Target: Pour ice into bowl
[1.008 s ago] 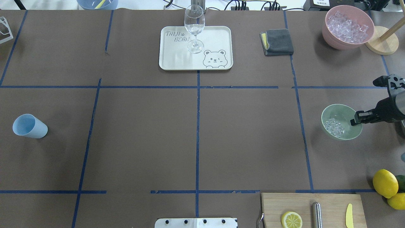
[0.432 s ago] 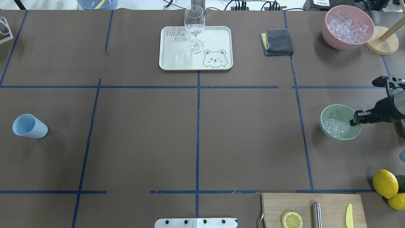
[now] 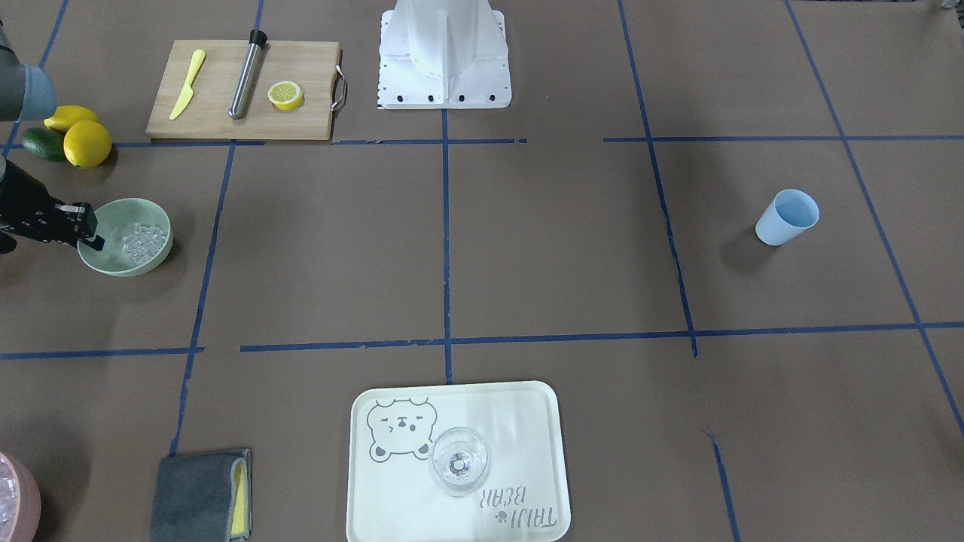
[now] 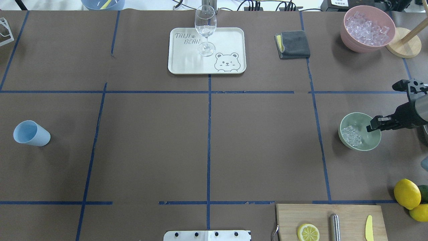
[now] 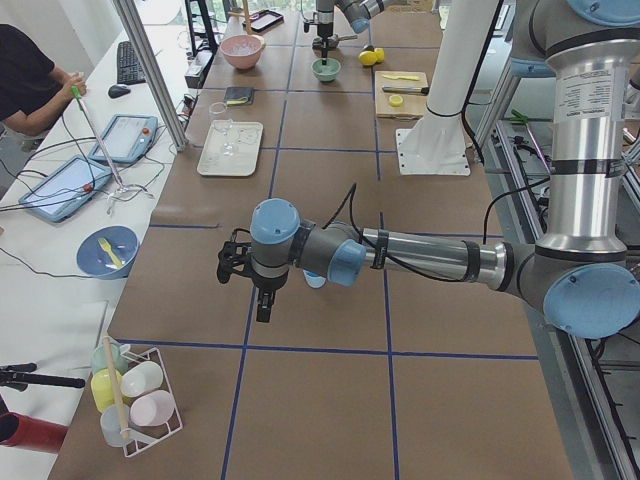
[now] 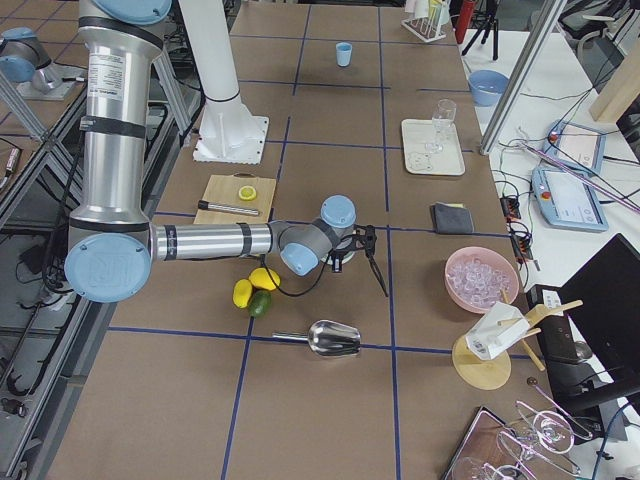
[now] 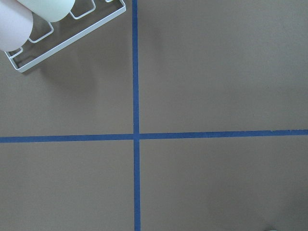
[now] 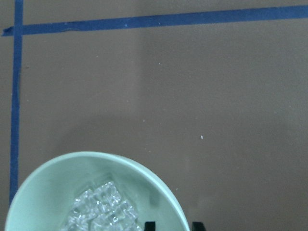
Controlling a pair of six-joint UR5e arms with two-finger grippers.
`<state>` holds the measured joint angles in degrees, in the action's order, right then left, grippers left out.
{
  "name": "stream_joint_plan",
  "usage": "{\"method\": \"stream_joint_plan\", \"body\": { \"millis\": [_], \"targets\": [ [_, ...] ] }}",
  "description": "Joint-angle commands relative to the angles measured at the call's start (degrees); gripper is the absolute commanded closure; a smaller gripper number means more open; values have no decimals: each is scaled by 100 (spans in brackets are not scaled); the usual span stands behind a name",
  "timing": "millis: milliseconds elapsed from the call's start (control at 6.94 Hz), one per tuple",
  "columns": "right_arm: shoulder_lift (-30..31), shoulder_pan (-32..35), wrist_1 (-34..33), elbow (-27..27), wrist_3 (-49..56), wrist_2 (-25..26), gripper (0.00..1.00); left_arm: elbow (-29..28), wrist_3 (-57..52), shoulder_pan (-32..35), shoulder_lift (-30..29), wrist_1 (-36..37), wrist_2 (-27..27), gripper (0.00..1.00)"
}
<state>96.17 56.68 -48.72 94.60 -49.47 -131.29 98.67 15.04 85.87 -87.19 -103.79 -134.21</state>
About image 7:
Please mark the cream cup in rack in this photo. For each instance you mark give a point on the cream cup in rack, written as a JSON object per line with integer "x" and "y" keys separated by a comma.
{"x": 49, "y": 10}

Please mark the pink cup in rack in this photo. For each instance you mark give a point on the pink cup in rack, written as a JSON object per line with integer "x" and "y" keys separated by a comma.
{"x": 16, "y": 23}

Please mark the white wire cup rack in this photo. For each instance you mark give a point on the white wire cup rack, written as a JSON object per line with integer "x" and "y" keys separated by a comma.
{"x": 48, "y": 38}

